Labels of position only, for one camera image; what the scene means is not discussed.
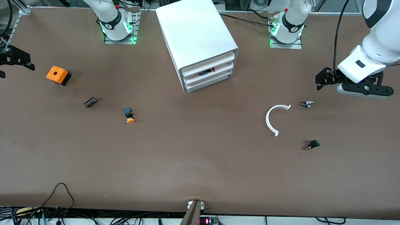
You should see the black cable bundle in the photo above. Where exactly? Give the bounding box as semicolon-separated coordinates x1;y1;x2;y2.
0;206;188;225

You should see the white curved plastic arc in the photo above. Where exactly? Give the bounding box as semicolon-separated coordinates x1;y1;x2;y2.
266;104;292;137

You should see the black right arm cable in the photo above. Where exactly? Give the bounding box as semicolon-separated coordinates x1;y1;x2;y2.
0;0;13;35

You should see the white drawer cabinet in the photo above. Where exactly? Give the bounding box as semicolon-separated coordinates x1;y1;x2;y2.
156;0;239;94

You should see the orange box with hole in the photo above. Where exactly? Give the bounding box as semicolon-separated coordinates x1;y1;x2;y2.
46;66;72;86

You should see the thin black looped cable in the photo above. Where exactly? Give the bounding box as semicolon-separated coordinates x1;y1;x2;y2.
41;183;75;219

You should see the black table cable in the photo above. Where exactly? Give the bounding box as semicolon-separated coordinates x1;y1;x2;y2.
248;9;275;20
219;13;275;27

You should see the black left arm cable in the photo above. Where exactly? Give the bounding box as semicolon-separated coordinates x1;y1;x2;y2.
333;0;351;76

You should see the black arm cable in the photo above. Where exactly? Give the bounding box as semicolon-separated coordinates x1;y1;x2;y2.
333;0;351;76
0;0;13;35

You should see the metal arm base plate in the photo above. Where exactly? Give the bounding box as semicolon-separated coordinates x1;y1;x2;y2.
104;8;140;45
269;14;303;49

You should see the aluminium profile rail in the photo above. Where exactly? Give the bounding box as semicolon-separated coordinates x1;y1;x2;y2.
5;6;32;47

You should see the orange mushroom push button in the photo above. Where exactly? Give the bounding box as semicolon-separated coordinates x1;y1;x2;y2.
123;107;135;124

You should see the device with red display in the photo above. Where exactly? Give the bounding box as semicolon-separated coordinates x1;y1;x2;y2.
199;216;219;225

